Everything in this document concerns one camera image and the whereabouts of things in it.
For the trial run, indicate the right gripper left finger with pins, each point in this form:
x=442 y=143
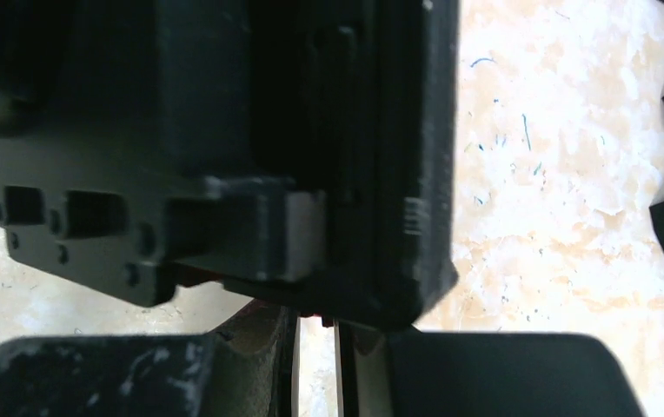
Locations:
x=255 y=369

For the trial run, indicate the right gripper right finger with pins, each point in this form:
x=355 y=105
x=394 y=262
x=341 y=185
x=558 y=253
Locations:
x=361 y=368

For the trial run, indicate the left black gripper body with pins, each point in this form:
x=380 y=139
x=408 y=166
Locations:
x=298 y=152

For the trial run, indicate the red leather card holder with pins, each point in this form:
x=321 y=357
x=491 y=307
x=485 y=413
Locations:
x=263 y=305

